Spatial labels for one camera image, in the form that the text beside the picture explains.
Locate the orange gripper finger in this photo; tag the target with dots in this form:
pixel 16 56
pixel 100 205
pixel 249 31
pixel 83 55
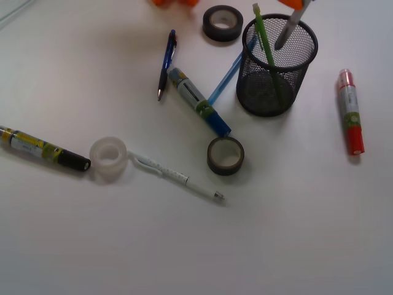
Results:
pixel 293 4

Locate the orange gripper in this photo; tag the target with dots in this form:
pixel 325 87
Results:
pixel 167 2

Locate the silver grey pen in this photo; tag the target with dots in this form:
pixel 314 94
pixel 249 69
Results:
pixel 291 25

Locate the dark blue click pen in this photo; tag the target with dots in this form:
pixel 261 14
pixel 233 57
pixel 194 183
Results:
pixel 167 61

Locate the green pen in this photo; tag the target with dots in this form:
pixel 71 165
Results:
pixel 263 39

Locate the light blue pen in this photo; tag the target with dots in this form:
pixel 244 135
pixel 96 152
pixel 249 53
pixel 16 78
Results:
pixel 225 80

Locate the blue cap marker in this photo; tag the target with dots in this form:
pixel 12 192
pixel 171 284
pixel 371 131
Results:
pixel 198 102

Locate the white dotted pen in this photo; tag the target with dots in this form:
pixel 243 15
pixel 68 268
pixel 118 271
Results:
pixel 176 177

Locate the black mesh pen holder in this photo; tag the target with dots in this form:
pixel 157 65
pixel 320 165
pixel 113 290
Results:
pixel 270 90

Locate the black tape roll far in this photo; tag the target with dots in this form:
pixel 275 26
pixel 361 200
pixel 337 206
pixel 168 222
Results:
pixel 222 23

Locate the black tape roll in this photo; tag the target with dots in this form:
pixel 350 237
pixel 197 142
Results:
pixel 222 23
pixel 225 156

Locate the red cap marker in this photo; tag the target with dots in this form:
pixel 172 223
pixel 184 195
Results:
pixel 347 95

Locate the clear tape roll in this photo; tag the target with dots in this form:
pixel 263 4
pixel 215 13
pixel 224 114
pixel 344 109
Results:
pixel 109 157

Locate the black tape roll near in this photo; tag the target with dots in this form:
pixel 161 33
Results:
pixel 225 156

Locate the black cap marker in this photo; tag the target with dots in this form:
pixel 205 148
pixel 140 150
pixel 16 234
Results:
pixel 44 150

